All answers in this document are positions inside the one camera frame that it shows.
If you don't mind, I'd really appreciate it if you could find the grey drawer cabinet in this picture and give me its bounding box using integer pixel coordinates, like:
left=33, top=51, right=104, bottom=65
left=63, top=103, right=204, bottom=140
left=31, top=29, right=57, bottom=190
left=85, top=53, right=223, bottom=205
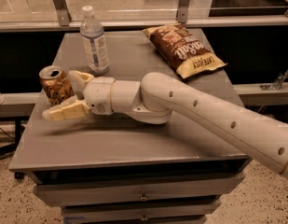
left=8, top=28, right=254, bottom=224

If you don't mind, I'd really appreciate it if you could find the grey drawer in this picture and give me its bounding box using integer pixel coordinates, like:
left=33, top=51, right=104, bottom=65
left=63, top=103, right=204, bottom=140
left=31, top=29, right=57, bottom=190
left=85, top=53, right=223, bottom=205
left=34, top=172, right=244, bottom=206
left=62, top=199, right=221, bottom=224

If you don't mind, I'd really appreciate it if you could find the metal bracket at right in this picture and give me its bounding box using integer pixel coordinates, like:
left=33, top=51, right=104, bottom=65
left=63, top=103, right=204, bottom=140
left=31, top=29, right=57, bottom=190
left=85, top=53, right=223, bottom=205
left=260, top=69, right=288, bottom=91

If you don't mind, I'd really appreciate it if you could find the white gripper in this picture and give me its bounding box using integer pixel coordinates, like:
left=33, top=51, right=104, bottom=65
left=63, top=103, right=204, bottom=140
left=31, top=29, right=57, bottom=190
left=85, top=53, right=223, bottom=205
left=42, top=70, right=115, bottom=121

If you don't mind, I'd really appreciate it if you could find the brown chip bag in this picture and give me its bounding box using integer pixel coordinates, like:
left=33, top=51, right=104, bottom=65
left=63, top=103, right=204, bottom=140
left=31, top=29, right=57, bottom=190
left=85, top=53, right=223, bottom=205
left=143, top=23, right=226, bottom=79

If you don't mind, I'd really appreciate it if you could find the left metal railing post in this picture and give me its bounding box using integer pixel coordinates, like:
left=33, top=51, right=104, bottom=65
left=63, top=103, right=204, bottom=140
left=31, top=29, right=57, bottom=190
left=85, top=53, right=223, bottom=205
left=52, top=0, right=71, bottom=26

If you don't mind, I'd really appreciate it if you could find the right metal railing post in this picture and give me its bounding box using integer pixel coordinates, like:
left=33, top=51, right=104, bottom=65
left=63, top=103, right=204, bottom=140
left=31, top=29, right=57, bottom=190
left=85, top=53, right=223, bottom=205
left=176, top=0, right=190, bottom=23

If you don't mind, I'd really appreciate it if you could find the horizontal metal rail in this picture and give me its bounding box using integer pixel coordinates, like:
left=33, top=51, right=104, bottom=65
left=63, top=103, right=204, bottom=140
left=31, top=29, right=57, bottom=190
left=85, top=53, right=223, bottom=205
left=0, top=15, right=288, bottom=33

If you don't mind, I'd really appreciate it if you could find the upper drawer knob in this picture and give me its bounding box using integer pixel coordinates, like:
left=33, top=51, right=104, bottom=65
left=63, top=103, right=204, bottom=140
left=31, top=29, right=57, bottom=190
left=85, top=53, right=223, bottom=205
left=139, top=193, right=149, bottom=202

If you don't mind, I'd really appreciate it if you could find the metal railing post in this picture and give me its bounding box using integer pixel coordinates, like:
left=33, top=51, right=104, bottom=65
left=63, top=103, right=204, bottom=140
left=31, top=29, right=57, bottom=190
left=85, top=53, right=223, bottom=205
left=52, top=0, right=71, bottom=26
left=176, top=0, right=190, bottom=23

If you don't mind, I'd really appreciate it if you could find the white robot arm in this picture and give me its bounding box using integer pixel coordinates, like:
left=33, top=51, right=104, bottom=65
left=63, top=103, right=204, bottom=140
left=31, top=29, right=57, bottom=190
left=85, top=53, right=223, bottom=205
left=42, top=71, right=288, bottom=179

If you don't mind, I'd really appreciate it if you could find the lower drawer knob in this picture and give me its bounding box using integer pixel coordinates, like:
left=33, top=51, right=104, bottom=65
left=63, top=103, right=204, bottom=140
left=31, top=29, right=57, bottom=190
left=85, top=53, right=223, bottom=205
left=140, top=215, right=149, bottom=221

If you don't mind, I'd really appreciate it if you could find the black cable on floor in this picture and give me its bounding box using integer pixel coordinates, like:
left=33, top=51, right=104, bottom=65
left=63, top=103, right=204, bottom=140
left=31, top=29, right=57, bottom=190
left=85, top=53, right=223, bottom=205
left=0, top=121, right=17, bottom=142

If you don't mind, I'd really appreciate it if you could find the orange soda can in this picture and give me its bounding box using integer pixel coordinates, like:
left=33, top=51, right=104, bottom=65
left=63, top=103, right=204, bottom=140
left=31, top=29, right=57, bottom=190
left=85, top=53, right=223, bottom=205
left=39, top=65, right=74, bottom=106

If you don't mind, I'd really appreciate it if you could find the upper grey drawer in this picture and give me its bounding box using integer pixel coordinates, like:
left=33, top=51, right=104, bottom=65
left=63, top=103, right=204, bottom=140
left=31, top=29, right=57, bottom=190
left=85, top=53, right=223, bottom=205
left=34, top=172, right=244, bottom=206

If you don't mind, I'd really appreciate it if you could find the lower grey drawer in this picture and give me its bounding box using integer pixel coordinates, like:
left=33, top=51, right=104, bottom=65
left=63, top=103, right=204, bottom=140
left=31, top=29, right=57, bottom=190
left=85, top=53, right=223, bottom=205
left=62, top=199, right=221, bottom=224

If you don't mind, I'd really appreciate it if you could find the drawer knob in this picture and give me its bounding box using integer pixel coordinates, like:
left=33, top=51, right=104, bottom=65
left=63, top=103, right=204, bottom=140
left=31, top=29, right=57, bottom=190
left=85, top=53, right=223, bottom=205
left=139, top=193, right=149, bottom=202
left=140, top=215, right=149, bottom=221

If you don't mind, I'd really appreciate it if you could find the clear plastic water bottle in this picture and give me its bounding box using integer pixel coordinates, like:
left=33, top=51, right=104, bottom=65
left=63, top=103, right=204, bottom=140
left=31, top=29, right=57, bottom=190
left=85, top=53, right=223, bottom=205
left=80, top=6, right=109, bottom=76

